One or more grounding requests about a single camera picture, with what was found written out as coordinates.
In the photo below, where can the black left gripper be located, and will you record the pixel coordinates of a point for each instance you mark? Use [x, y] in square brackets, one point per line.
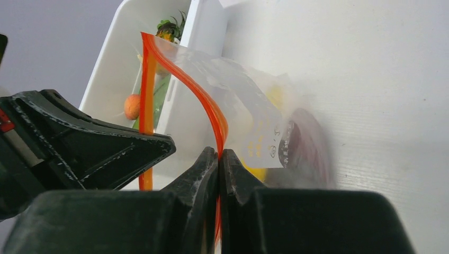
[48, 144]

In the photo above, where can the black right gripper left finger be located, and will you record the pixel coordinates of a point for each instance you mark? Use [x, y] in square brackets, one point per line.
[193, 219]

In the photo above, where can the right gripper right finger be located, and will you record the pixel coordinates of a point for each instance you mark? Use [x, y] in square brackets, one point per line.
[242, 225]

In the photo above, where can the orange toy peach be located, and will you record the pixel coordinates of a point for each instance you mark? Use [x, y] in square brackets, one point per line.
[132, 106]

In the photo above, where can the yellow toy banana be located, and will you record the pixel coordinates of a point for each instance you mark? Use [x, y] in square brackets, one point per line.
[260, 151]

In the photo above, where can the clear zip top bag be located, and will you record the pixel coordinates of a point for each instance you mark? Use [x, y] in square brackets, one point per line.
[226, 90]

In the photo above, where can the purple toy grape bunch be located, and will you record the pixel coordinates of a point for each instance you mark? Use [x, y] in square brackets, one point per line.
[303, 153]

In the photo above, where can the white plastic bin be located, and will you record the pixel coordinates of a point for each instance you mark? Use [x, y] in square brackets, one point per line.
[117, 72]

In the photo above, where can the green toy vegetable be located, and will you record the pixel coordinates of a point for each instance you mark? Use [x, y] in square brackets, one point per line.
[160, 90]

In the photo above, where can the orange toy pineapple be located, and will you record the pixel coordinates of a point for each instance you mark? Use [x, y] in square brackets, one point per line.
[172, 30]

